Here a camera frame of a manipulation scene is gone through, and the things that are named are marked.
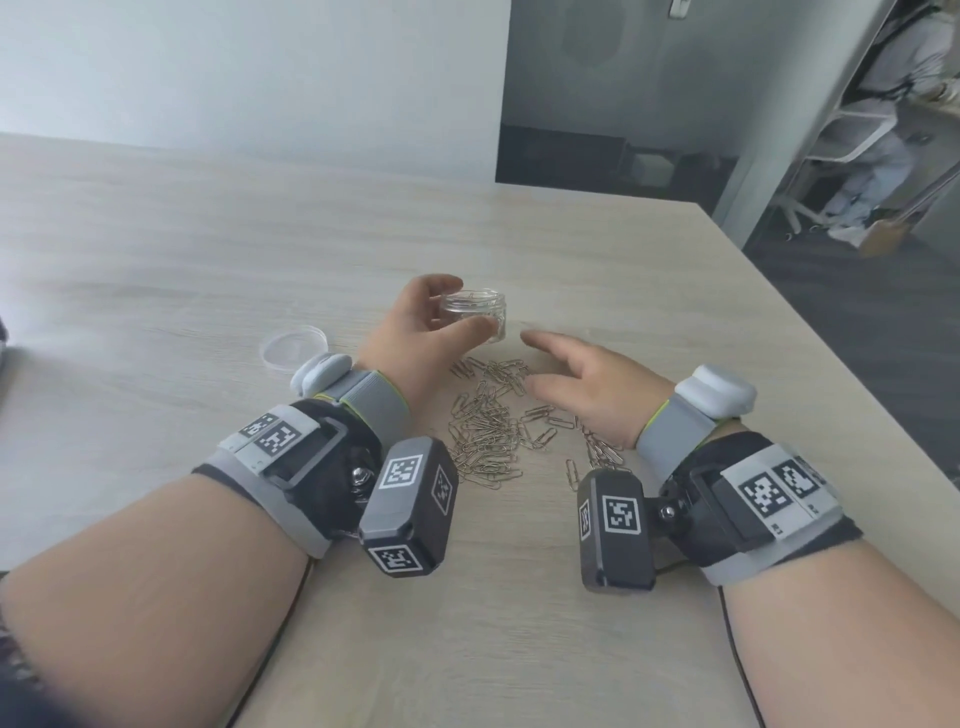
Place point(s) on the dark object at table edge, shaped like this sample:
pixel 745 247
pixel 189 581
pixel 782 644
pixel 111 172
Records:
pixel 3 352

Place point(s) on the white wall hook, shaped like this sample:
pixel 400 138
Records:
pixel 681 7

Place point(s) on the white chair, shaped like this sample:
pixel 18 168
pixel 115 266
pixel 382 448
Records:
pixel 832 150

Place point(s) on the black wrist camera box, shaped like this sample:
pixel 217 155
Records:
pixel 615 532
pixel 409 510

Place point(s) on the small white box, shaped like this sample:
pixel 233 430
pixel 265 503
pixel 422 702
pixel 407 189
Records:
pixel 652 168

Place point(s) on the person's left thumb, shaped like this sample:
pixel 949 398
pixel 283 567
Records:
pixel 469 334

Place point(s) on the white tracker pod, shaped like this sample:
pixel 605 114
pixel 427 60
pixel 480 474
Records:
pixel 718 388
pixel 321 373

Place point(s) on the clear round jar lid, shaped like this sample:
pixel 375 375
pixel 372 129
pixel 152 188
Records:
pixel 294 348

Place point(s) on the black wrist mount with markers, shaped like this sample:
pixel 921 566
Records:
pixel 300 465
pixel 757 502

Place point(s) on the small clear plastic jar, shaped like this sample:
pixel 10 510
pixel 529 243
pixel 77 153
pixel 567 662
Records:
pixel 480 304

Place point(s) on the person's left forearm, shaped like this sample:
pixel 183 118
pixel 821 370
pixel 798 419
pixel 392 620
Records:
pixel 150 600

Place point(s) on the light wooden box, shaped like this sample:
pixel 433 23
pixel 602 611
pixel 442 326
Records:
pixel 892 234

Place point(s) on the pile of silver paper clips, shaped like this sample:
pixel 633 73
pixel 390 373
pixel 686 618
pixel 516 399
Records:
pixel 487 431

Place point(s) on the person's right hand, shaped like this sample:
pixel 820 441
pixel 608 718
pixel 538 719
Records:
pixel 600 390

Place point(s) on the person's right forearm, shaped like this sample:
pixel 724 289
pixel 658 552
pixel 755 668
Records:
pixel 847 637

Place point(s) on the person's left hand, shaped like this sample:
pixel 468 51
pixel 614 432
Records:
pixel 405 337

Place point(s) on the person's right thumb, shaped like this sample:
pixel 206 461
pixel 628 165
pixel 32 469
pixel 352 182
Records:
pixel 546 388

